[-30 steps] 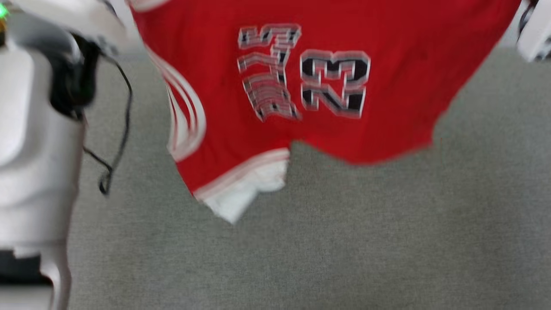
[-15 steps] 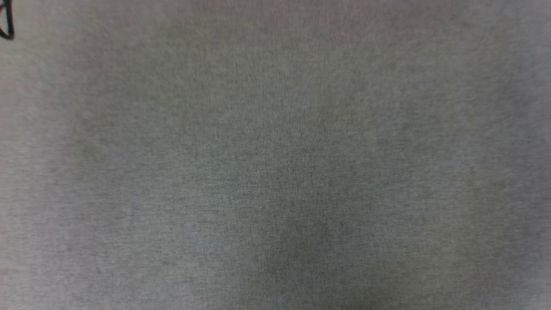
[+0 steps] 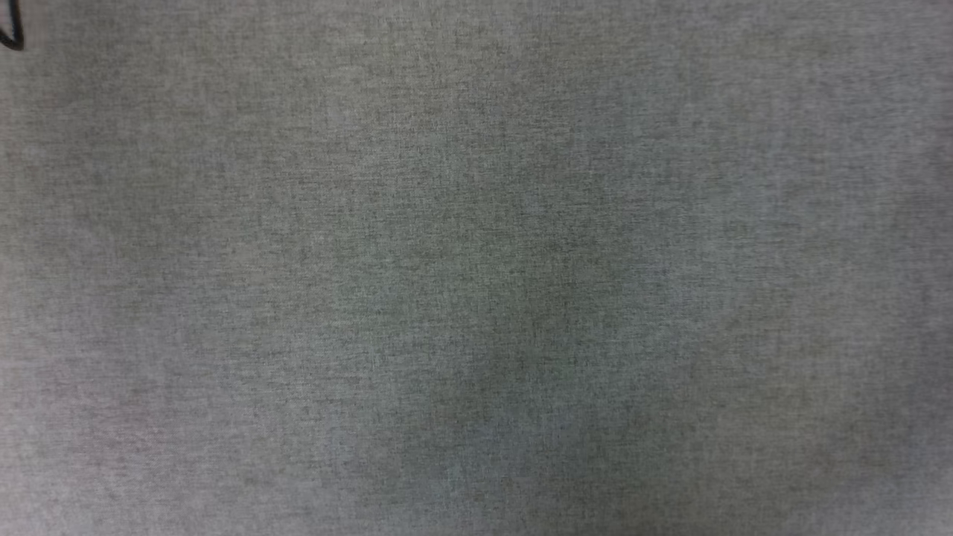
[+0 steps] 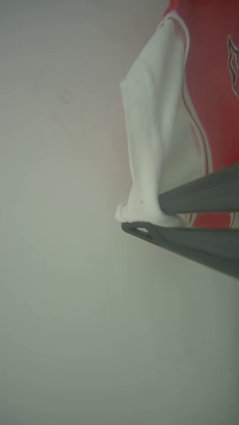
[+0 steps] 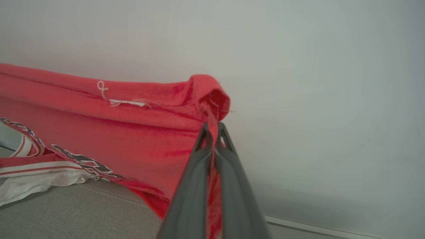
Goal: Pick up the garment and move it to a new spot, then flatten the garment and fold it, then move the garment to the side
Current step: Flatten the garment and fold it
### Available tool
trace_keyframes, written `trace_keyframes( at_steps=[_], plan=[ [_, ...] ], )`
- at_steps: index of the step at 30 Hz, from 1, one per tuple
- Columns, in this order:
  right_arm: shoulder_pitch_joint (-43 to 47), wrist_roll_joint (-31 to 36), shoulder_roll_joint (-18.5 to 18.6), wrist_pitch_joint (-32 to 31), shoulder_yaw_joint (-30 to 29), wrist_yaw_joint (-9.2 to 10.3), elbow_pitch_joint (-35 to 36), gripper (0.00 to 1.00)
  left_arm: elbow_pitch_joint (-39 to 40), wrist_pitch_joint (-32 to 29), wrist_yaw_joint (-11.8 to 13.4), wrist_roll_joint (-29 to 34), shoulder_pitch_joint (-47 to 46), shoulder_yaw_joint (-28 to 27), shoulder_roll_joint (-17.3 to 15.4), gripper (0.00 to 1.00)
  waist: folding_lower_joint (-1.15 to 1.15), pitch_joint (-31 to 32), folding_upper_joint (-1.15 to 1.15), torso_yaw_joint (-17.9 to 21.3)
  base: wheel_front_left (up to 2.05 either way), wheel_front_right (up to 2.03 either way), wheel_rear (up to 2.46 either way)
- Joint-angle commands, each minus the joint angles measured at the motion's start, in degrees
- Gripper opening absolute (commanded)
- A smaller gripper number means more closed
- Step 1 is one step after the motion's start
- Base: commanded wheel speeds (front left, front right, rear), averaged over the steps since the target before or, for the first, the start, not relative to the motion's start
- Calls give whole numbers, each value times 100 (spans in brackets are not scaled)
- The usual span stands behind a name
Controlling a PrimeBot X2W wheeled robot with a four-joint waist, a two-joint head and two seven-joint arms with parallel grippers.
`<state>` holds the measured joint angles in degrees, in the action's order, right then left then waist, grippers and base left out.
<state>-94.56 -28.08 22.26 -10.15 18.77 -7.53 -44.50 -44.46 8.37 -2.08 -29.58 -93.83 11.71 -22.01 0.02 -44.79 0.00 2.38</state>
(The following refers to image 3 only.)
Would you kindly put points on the grey fabric sofa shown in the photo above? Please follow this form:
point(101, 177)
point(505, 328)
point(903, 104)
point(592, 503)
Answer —
point(476, 268)

